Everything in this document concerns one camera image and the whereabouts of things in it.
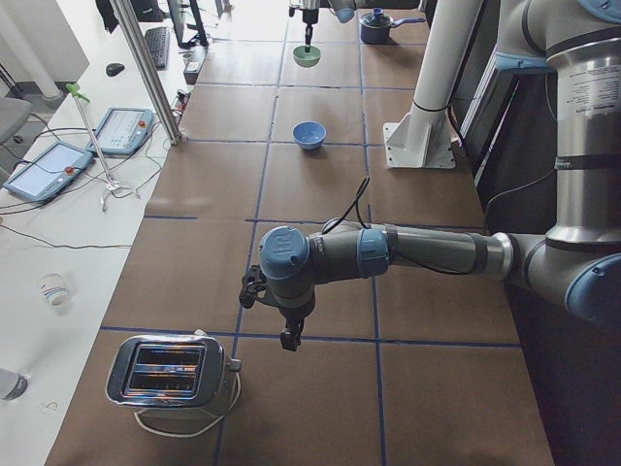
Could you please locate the aluminium frame post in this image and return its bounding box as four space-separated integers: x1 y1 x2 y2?
111 0 181 146

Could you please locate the teach pendant tablet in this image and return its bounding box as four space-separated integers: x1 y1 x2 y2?
95 108 153 157
3 141 93 202

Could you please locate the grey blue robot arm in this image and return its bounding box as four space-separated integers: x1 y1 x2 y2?
239 1 620 350
288 0 357 52

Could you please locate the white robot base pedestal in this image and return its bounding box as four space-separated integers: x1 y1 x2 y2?
383 0 483 169

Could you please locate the blue saucepan with lid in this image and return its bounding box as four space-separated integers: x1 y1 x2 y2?
359 8 426 45

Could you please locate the small tripod stand green top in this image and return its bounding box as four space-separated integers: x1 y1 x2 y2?
66 83 141 213

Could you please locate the black computer mouse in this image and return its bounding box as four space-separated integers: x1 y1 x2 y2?
105 62 125 77

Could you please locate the green bowl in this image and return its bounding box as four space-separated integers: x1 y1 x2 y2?
292 45 321 68

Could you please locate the near teach pendant tablet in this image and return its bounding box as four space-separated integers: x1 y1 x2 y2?
3 141 93 202

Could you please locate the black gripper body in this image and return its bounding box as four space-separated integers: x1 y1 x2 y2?
302 9 318 25
248 265 315 318

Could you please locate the chrome toaster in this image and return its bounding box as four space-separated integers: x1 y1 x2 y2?
106 334 242 415

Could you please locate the far teach pendant tablet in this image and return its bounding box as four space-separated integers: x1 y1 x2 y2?
95 108 153 157

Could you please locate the paper cup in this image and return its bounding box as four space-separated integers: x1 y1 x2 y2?
39 273 69 307

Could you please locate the white toaster cable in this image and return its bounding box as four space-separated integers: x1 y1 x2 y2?
133 373 243 436

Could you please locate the black keyboard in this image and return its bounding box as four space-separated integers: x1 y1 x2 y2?
144 26 170 70

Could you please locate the black monitor stand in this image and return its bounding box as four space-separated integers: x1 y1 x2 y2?
167 0 210 50

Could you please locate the blue bowl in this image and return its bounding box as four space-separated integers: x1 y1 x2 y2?
292 121 327 150

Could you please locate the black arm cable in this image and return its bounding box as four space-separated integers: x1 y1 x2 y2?
321 177 467 276

